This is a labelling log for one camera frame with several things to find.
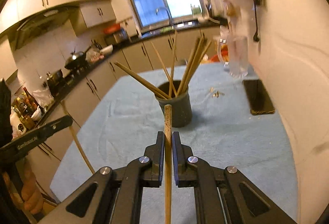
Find dark grey chopstick cup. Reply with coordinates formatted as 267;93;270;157
155;81;193;128

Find small white bowl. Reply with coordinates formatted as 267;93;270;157
30;105;43;121

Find range hood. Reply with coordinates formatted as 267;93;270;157
7;6;79;50

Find pale wooden chopstick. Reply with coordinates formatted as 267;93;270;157
61;100;95;175
164;104;172;224

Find person's left hand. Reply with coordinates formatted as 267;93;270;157
20;162;45;215

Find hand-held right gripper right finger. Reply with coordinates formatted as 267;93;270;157
172;132;296;224

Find red plastic basin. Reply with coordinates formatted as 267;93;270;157
104;24;121;35

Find steel countertop appliance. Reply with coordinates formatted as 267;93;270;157
105;30;129;45

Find row of sauce bottles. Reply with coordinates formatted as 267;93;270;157
11;87;39;132

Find small brown scraps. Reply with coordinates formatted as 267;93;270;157
209;87;225;98

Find blue tablecloth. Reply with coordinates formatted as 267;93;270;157
49;63;299;224

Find beige lower cabinets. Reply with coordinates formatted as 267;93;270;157
24;26;225;164

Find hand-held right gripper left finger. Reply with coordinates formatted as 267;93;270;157
38;132;165;224

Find black kitchen countertop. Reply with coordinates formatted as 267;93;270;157
10;18;227;134

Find chrome faucet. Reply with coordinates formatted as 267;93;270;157
156;7;172;27

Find black power cable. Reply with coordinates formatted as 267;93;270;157
244;0;261;43

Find bunch of chopsticks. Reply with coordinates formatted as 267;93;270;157
114;30;213;99

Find clear glass pitcher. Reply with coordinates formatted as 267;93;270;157
218;35;249;78

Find black cooking pot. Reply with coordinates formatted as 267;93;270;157
46;69;65;89

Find steel sink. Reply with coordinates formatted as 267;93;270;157
144;22;196;34

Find black wok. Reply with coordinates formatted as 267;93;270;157
64;45;92;69

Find clear plastic bag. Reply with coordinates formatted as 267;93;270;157
31;89;55;108

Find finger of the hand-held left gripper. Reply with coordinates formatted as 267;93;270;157
36;115;74;142

